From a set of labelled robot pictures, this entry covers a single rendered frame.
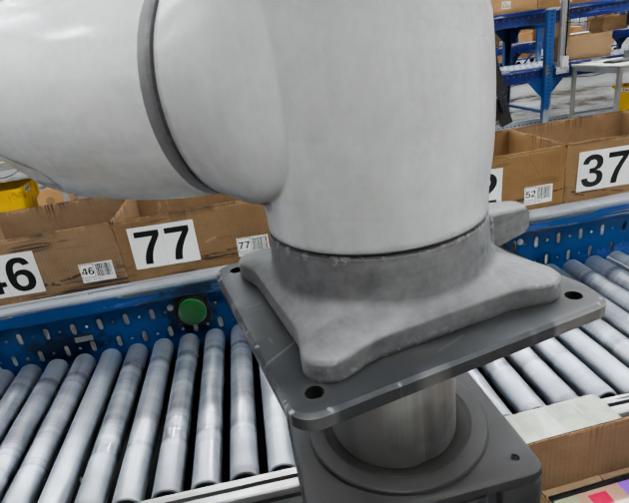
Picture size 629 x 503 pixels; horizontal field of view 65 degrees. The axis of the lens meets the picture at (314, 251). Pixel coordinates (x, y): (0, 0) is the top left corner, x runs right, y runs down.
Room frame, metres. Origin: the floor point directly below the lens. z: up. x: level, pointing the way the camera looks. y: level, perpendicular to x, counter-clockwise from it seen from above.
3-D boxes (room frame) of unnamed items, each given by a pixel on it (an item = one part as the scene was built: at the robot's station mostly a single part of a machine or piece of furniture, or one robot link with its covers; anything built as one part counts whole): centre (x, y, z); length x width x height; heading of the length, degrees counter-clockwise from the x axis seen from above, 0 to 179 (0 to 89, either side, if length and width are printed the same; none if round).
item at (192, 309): (1.08, 0.32, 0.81); 0.07 x 0.01 x 0.07; 96
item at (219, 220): (1.30, 0.29, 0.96); 0.39 x 0.29 x 0.17; 96
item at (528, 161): (1.38, -0.48, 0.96); 0.39 x 0.29 x 0.17; 96
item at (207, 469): (0.85, 0.26, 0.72); 0.52 x 0.05 x 0.05; 6
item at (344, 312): (0.34, -0.07, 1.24); 0.22 x 0.18 x 0.06; 109
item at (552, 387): (0.91, -0.39, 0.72); 0.52 x 0.05 x 0.05; 6
